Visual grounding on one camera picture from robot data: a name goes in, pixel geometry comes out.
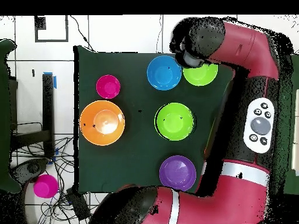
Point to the pink cup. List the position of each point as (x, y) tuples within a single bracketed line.
[(45, 186)]

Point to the green cloth covered table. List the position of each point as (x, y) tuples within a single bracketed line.
[(4, 116), (290, 184)]

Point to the purple bowl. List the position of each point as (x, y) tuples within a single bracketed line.
[(178, 173)]

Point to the small green bowl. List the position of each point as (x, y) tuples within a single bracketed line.
[(174, 121)]

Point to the black power adapter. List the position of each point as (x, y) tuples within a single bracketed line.
[(78, 204)]

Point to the large green bowl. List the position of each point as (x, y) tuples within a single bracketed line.
[(201, 77)]

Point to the dark green table cloth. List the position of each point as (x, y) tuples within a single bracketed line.
[(140, 151)]

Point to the pink bowl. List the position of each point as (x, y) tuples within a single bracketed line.
[(108, 86)]

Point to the blue bowl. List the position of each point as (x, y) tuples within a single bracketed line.
[(164, 72)]

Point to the black grey base foot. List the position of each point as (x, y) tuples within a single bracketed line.
[(32, 168)]

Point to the black metal stool frame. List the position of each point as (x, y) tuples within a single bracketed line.
[(48, 105)]

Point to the large orange bowl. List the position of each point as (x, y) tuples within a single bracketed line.
[(102, 123)]

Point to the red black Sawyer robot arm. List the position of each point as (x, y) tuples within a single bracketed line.
[(233, 198)]

